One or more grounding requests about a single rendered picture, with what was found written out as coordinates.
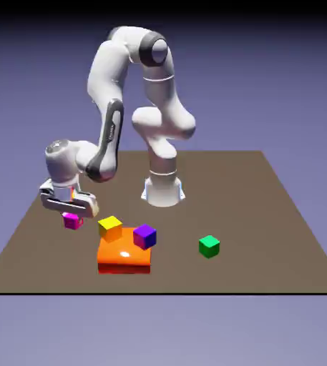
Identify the small purple cube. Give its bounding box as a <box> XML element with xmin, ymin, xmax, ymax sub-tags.
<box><xmin>132</xmin><ymin>223</ymin><xmax>157</xmax><ymax>251</ymax></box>

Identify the small magenta cube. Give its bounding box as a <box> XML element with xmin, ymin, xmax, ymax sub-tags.
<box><xmin>62</xmin><ymin>212</ymin><xmax>84</xmax><ymax>231</ymax></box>

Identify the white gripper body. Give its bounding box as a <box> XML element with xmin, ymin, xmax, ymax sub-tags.
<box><xmin>39</xmin><ymin>189</ymin><xmax>99</xmax><ymax>219</ymax></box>

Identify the small yellow cube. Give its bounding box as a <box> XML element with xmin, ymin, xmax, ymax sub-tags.
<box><xmin>97</xmin><ymin>215</ymin><xmax>123</xmax><ymax>243</ymax></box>

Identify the large orange box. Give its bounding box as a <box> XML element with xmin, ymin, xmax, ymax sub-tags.
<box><xmin>97</xmin><ymin>227</ymin><xmax>152</xmax><ymax>275</ymax></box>

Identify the small green cube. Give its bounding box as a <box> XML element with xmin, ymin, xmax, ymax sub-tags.
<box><xmin>198</xmin><ymin>234</ymin><xmax>220</xmax><ymax>259</ymax></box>

